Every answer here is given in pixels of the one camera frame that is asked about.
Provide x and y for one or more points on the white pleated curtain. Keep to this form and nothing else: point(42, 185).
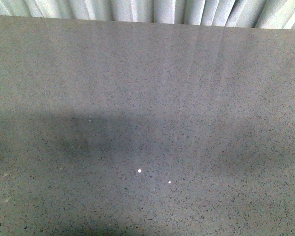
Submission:
point(263, 14)

